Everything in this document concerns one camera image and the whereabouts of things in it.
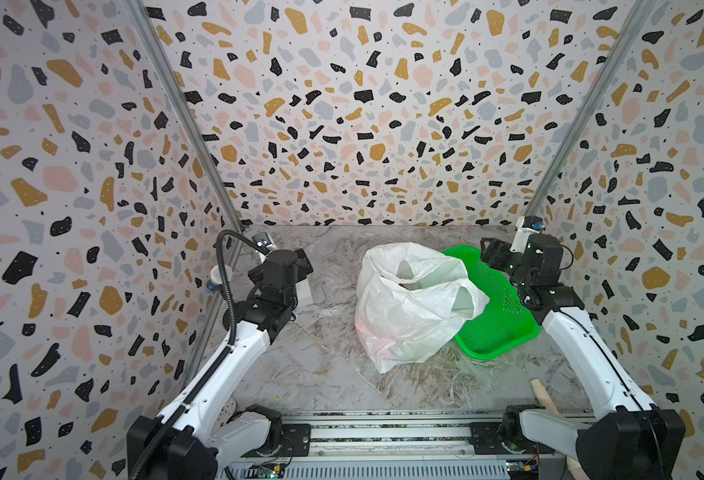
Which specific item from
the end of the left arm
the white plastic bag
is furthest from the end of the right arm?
the end of the left arm

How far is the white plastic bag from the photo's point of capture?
73cm

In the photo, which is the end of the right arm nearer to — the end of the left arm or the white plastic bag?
the white plastic bag
